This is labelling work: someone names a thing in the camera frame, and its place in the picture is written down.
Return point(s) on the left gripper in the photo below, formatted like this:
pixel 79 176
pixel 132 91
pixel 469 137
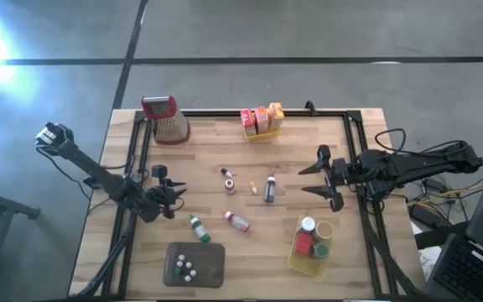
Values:
pixel 162 201

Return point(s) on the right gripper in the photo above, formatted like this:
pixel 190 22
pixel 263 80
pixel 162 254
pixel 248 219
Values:
pixel 342 176

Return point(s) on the red food colouring bottle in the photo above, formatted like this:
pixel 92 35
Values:
pixel 238 222
pixel 230 187

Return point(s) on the red smoked paprika tin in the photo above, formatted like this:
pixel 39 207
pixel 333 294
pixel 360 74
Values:
pixel 304 243

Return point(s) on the yellow dropper bottle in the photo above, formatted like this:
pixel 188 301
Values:
pixel 253 188

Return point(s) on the yellow Corn Pops cereal box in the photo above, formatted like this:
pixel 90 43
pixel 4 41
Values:
pixel 276 113

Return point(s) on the orange Mini Wheats cereal box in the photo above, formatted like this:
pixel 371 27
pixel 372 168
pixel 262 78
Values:
pixel 261 119

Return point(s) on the red Froot Loops cereal box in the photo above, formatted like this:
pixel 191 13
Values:
pixel 247 119

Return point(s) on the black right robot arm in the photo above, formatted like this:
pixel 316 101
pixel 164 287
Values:
pixel 426 163

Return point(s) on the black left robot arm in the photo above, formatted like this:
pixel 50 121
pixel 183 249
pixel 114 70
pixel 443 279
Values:
pixel 99 176

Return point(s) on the glass jar with silver lid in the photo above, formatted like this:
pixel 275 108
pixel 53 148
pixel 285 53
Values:
pixel 307 223

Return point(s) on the green food colouring bottle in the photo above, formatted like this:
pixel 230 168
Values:
pixel 200 231

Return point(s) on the purple food colouring bottle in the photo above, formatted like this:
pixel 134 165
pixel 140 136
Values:
pixel 269 191

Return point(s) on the yellow plastic basket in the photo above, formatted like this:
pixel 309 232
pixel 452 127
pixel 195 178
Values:
pixel 266 136

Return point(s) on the grey translucent plastic bin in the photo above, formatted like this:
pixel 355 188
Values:
pixel 208 260

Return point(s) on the yellow translucent plastic bin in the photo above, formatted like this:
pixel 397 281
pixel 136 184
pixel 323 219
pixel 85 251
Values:
pixel 304 266

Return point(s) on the black power brick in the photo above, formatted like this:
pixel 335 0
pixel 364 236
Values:
pixel 424 216

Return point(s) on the white paper sheet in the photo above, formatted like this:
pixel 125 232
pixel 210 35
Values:
pixel 428 260

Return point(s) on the black floor stand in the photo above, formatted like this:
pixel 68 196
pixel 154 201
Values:
pixel 11 206

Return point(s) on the black laptop keyboard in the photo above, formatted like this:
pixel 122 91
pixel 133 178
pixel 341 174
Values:
pixel 472 268

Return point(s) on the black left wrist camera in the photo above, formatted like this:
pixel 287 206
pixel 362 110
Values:
pixel 159 171

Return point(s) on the black clamp on frame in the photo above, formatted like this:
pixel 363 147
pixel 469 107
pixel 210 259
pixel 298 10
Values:
pixel 310 108

